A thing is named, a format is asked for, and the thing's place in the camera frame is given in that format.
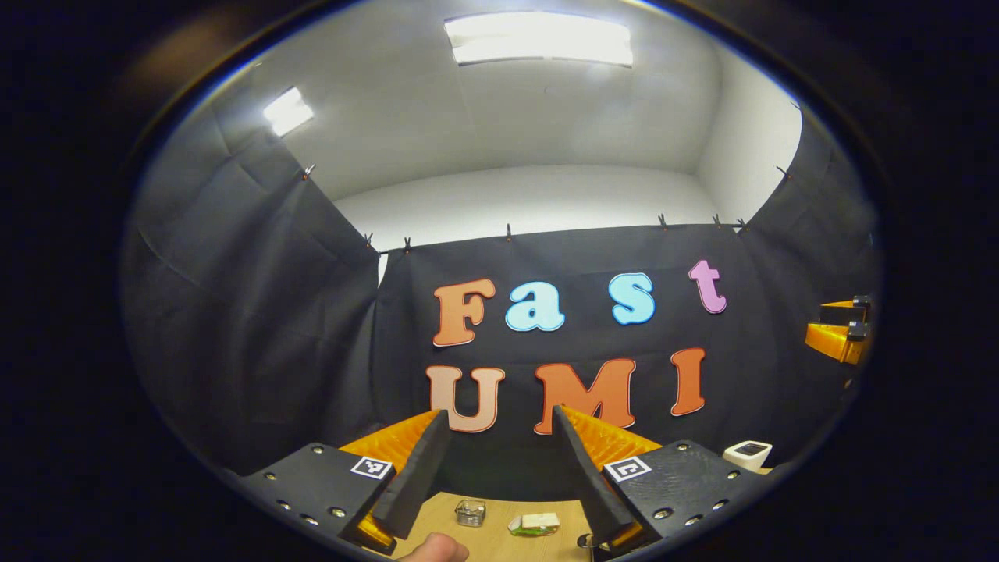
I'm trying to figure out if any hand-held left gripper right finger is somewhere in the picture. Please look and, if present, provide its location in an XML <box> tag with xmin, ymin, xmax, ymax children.
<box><xmin>551</xmin><ymin>404</ymin><xmax>770</xmax><ymax>551</ymax></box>

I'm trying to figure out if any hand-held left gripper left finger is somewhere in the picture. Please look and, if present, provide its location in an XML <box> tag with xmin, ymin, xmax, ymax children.
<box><xmin>238</xmin><ymin>409</ymin><xmax>452</xmax><ymax>555</ymax></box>

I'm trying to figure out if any sandwich with lettuce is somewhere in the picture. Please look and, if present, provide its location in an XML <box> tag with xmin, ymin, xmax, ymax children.
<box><xmin>507</xmin><ymin>512</ymin><xmax>561</xmax><ymax>537</ymax></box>

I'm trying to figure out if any white toaster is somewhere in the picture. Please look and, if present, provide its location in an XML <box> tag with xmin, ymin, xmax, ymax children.
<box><xmin>722</xmin><ymin>440</ymin><xmax>773</xmax><ymax>473</ymax></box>

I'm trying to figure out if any small ceiling light panel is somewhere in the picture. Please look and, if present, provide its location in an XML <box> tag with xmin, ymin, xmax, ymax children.
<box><xmin>262</xmin><ymin>86</ymin><xmax>315</xmax><ymax>137</ymax></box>

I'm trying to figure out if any large ceiling light panel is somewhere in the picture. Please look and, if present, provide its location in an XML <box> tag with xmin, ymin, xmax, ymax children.
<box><xmin>443</xmin><ymin>11</ymin><xmax>635</xmax><ymax>67</ymax></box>

